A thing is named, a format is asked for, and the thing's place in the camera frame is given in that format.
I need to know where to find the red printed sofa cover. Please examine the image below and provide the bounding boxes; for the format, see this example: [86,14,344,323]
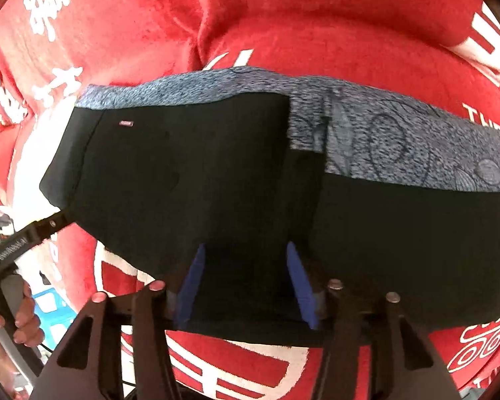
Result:
[0,0,500,400]

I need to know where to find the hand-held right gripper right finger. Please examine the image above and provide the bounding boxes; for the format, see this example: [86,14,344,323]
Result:
[286,241,460,400]

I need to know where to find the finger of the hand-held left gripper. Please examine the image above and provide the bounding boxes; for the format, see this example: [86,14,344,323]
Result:
[23,210,69,242]

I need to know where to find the person's left hand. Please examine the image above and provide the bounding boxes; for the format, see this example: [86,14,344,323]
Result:
[0,281,42,381]

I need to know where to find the black pants with blue stripe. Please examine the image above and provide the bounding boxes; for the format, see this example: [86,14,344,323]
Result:
[39,66,500,348]

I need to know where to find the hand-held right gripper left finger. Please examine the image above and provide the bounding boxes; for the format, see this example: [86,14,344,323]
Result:
[32,243,208,400]

